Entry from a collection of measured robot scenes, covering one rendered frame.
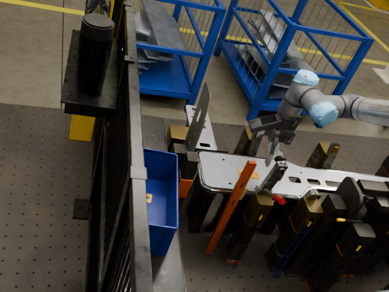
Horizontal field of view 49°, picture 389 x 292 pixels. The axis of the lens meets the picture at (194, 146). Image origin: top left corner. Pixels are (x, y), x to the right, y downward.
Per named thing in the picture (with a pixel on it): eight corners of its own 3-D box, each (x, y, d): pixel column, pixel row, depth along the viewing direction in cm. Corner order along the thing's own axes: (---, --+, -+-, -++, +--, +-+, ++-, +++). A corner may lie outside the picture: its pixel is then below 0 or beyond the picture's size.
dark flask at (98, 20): (104, 82, 107) (116, 15, 96) (103, 99, 101) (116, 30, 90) (73, 77, 105) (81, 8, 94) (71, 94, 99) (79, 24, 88)
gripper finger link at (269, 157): (282, 170, 150) (287, 144, 149) (267, 167, 148) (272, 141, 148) (278, 168, 153) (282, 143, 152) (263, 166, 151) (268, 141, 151)
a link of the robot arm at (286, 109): (287, 106, 139) (280, 92, 145) (281, 117, 142) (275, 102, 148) (307, 110, 141) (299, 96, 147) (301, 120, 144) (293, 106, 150)
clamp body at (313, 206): (276, 255, 177) (316, 196, 154) (284, 278, 169) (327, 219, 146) (262, 255, 175) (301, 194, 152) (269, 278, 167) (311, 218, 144)
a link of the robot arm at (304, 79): (308, 81, 131) (293, 66, 137) (292, 109, 138) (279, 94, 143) (326, 83, 135) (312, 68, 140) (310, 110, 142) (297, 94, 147)
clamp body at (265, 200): (237, 249, 174) (270, 191, 152) (242, 270, 166) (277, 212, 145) (221, 248, 172) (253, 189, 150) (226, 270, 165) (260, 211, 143)
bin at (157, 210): (168, 181, 144) (178, 153, 136) (167, 257, 121) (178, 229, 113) (120, 173, 141) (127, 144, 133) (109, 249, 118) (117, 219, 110)
